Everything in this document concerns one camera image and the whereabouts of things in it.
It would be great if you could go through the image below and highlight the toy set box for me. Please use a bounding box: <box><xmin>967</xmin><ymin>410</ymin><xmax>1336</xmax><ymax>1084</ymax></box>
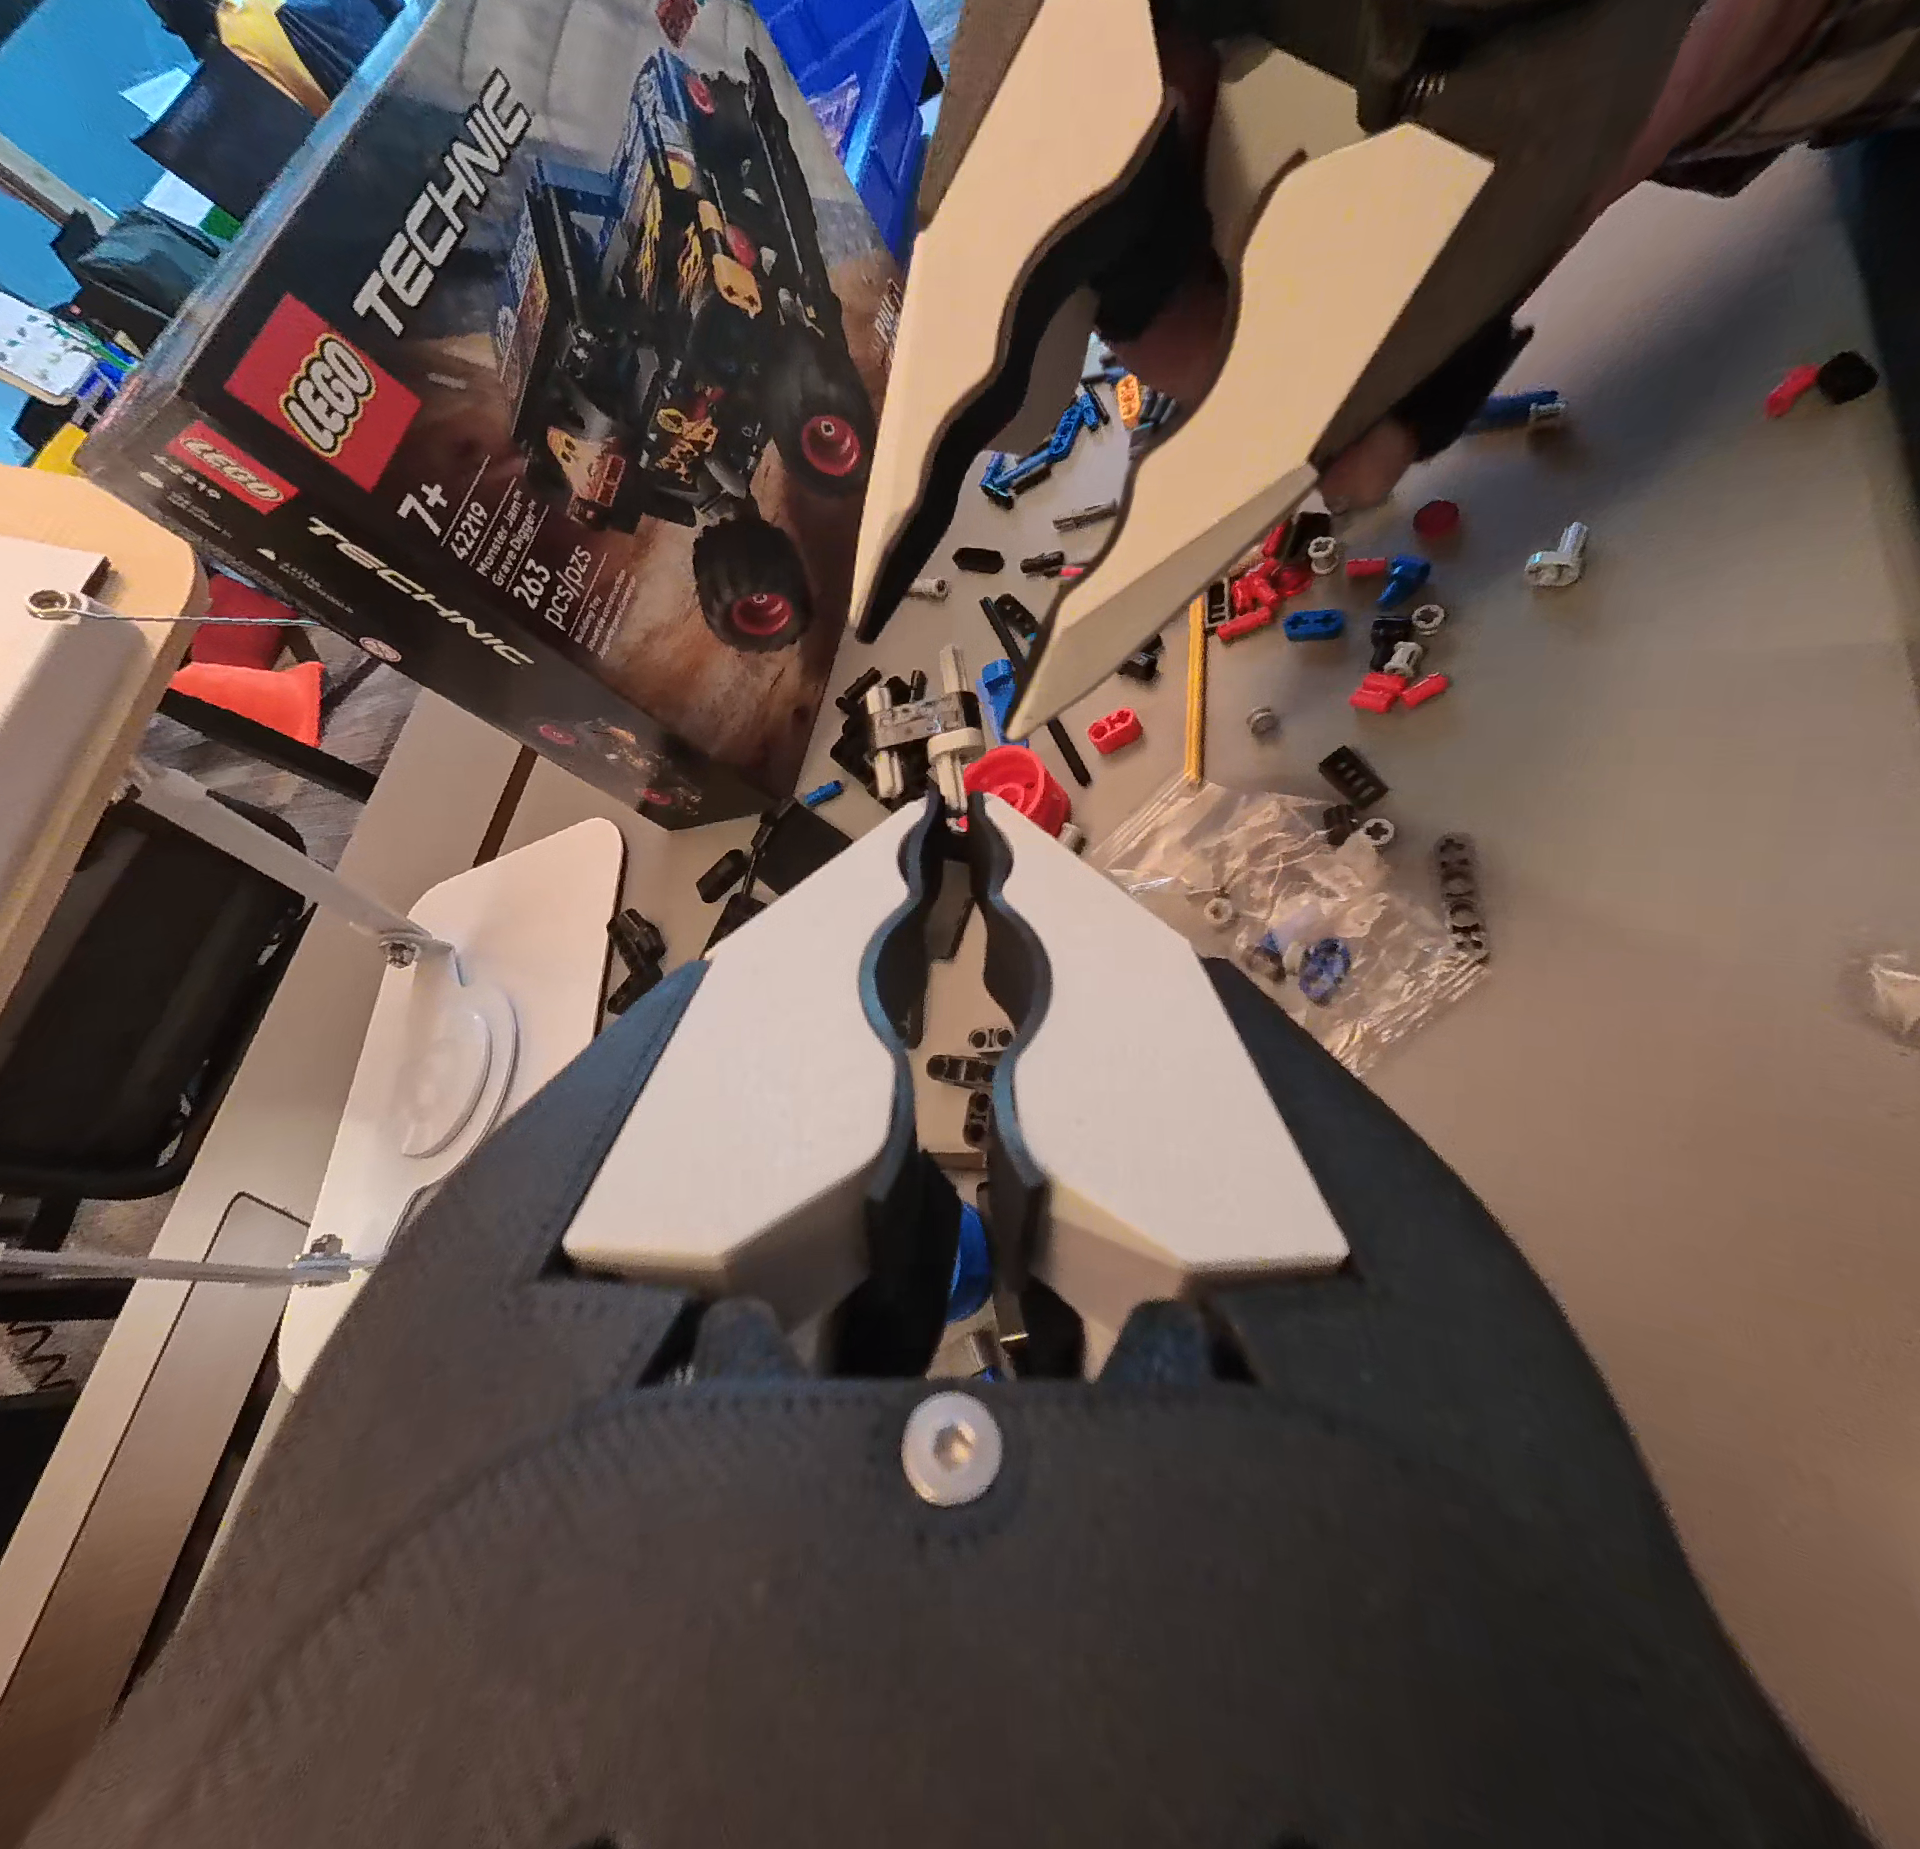
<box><xmin>74</xmin><ymin>0</ymin><xmax>938</xmax><ymax>833</ymax></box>

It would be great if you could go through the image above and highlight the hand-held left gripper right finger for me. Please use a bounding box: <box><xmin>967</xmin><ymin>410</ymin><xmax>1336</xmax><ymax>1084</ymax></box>
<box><xmin>959</xmin><ymin>804</ymin><xmax>1353</xmax><ymax>1378</ymax></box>

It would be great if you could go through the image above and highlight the black chair beside desk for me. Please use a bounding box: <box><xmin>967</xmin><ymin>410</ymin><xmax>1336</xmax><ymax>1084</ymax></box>
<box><xmin>0</xmin><ymin>800</ymin><xmax>308</xmax><ymax>1206</ymax></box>

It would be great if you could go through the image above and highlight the blue storage bin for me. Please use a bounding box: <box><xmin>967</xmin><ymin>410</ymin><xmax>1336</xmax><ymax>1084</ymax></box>
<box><xmin>741</xmin><ymin>0</ymin><xmax>938</xmax><ymax>217</ymax></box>

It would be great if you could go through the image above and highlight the black grey toy axle assembly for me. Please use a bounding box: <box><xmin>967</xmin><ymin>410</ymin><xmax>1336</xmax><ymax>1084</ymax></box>
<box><xmin>877</xmin><ymin>645</ymin><xmax>996</xmax><ymax>833</ymax></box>

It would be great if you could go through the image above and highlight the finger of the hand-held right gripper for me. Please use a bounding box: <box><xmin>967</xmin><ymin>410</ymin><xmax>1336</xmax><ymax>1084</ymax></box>
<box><xmin>1001</xmin><ymin>122</ymin><xmax>1533</xmax><ymax>745</ymax></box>
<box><xmin>847</xmin><ymin>0</ymin><xmax>1178</xmax><ymax>644</ymax></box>

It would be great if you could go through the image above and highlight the red and black toy pin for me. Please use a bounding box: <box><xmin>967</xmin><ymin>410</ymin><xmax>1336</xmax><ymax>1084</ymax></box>
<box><xmin>1762</xmin><ymin>353</ymin><xmax>1881</xmax><ymax>418</ymax></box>

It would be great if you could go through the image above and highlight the clear zip bag with parts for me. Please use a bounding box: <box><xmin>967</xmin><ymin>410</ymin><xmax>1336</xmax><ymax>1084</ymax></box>
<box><xmin>1087</xmin><ymin>777</ymin><xmax>1495</xmax><ymax>1079</ymax></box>

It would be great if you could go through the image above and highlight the person's right forearm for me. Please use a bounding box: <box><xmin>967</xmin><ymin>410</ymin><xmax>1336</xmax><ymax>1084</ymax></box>
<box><xmin>1650</xmin><ymin>0</ymin><xmax>1920</xmax><ymax>198</ymax></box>

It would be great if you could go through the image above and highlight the person's right hand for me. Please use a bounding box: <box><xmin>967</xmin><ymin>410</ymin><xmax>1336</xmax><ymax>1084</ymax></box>
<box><xmin>1317</xmin><ymin>412</ymin><xmax>1426</xmax><ymax>519</ymax></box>

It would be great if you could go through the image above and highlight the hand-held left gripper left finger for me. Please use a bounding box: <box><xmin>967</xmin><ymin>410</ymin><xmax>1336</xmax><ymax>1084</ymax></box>
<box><xmin>560</xmin><ymin>804</ymin><xmax>963</xmax><ymax>1378</ymax></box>

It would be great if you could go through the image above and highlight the dark grey holed toy beam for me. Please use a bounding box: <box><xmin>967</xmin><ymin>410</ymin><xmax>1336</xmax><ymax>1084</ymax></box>
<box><xmin>1430</xmin><ymin>830</ymin><xmax>1497</xmax><ymax>968</ymax></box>

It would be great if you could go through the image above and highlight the red toy wheel hub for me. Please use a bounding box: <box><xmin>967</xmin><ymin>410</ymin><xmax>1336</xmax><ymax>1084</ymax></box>
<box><xmin>965</xmin><ymin>747</ymin><xmax>1074</xmax><ymax>841</ymax></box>

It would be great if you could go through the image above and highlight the pile of small toy pins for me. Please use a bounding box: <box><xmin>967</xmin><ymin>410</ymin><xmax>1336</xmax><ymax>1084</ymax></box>
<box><xmin>959</xmin><ymin>372</ymin><xmax>1463</xmax><ymax>719</ymax></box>

